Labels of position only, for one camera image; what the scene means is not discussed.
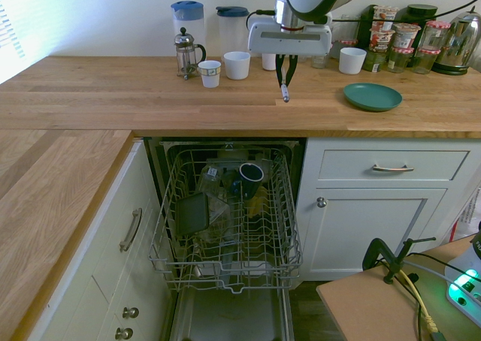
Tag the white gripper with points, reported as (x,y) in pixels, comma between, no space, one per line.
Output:
(289,42)

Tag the steel dishwasher door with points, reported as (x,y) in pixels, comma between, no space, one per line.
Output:
(233,318)

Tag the white ribbed cup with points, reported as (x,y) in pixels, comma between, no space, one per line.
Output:
(268,63)

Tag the clear bottle green lid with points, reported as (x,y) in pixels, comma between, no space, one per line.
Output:
(304,59)

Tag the glass jar red gingham lid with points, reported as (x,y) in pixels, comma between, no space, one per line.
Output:
(318,62)
(345,43)
(435,35)
(426,61)
(400,61)

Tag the white mug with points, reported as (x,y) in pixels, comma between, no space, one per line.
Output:
(236,67)

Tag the clear pitcher dark blue lid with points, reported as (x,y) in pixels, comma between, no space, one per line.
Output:
(233,29)

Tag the wide white cup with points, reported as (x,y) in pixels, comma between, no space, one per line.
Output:
(352,61)

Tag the clear glass jar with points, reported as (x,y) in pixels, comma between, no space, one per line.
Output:
(350,31)

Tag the small patterned white cup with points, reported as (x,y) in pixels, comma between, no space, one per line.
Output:
(209,75)

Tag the black shaker bottle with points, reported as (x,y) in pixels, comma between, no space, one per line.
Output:
(364,27)

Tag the teal plate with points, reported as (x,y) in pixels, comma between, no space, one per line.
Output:
(372,97)

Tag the red oatmeal cup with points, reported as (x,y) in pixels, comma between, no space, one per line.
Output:
(381,40)

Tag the glass french press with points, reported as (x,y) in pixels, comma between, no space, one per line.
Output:
(186,53)

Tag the clear pitcher light blue lid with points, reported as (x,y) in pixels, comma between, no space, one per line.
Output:
(188,22)

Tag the white oatmeal cup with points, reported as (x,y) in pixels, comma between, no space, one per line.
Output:
(386,17)
(406,36)

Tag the navy blue mug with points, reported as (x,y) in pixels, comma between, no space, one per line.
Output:
(251,175)

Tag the clear glass tumbler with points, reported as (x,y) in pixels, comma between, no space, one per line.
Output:
(210,177)

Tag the round metal door knob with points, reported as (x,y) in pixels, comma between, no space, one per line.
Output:
(321,202)

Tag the yellow plastic item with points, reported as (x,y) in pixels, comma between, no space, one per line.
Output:
(257,206)

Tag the black tub with black lid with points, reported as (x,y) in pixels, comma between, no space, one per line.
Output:
(422,10)

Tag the black square container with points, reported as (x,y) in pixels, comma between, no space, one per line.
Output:
(191,213)

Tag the stainless steel electric kettle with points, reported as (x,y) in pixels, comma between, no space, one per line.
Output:
(458,48)

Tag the white base cabinet with drawer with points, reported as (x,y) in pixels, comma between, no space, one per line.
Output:
(368,228)

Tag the black C-clamp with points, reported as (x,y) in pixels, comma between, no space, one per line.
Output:
(372,249)

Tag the white plastic bag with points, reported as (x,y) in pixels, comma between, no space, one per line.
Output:
(469,213)

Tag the white corner cabinet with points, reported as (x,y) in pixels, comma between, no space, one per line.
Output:
(112,273)

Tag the window blind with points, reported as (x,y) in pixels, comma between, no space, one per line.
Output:
(11,37)

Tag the round metal cabinet knob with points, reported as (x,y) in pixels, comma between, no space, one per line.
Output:
(130,312)
(124,333)

